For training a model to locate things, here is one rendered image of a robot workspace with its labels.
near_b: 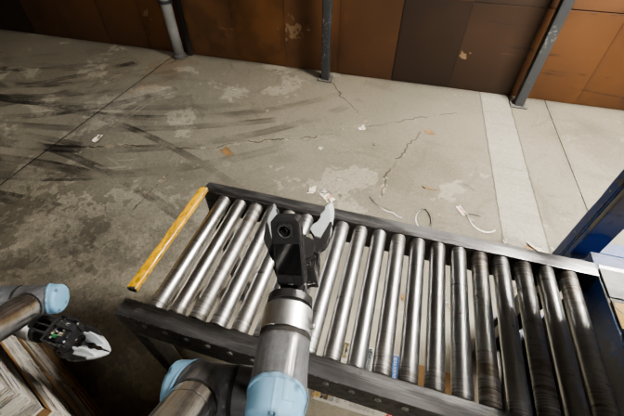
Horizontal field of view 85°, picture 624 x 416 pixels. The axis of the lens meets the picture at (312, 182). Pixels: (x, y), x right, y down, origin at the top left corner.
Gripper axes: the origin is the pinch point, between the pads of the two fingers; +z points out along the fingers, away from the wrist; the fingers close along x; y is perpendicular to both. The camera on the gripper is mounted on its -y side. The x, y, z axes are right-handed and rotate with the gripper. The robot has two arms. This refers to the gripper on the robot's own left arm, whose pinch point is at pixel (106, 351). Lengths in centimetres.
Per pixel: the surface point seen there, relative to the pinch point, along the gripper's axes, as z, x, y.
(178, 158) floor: -94, 151, -77
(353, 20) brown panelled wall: 6, 324, -22
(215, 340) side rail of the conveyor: 28.0, 9.6, 3.5
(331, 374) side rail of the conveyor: 59, 10, 3
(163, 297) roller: 7.6, 16.6, 3.0
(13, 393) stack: -13.9, -14.5, 1.9
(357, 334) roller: 64, 21, 3
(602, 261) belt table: 134, 65, 3
